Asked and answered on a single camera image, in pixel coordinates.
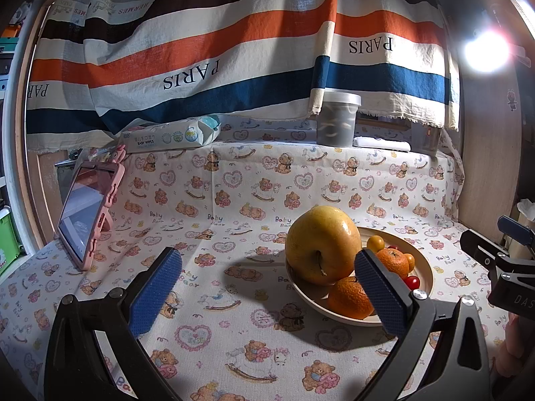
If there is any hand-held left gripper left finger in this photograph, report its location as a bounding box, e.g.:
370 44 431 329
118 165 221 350
44 247 183 401

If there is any bright lamp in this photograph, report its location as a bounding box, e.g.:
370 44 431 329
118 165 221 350
462 29 514 74

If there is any person's right hand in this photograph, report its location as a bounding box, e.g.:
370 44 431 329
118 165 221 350
495 313 535 381

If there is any small clear container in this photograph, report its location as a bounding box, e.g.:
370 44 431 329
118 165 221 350
412 123 442 156

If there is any bear print tablecloth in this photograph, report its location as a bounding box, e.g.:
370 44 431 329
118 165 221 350
0 115 508 401

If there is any clear plastic jar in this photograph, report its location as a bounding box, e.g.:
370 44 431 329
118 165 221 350
316 91 362 148

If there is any large orange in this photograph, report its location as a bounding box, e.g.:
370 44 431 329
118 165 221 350
327 276 375 320

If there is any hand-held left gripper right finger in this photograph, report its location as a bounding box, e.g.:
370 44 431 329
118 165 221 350
354 248 492 401

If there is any tablet in pink case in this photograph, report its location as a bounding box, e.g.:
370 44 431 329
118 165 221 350
58 144 127 271

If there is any striped curtain cloth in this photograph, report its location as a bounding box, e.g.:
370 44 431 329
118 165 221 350
25 0 460 155

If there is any large yellow apple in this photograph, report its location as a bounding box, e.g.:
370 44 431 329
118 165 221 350
285 206 362 287

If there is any orange mandarin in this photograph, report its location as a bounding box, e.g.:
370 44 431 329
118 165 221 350
374 247 410 278

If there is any white curved frame pole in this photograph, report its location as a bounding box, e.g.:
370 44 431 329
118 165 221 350
2 2 53 255

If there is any tissue box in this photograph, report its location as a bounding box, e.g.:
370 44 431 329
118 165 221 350
508 201 535 260

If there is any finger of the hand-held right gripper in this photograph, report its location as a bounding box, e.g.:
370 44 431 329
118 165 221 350
460 229 511 280
497 216 535 256

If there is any beige wooden side panel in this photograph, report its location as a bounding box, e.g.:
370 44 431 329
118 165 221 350
457 0 535 235

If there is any baby wipes pack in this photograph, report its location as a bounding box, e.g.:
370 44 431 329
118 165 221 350
119 115 222 153

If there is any green storage box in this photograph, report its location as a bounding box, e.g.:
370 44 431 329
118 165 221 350
0 207 26 276

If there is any beige plate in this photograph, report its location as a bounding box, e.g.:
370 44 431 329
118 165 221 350
286 226 435 327

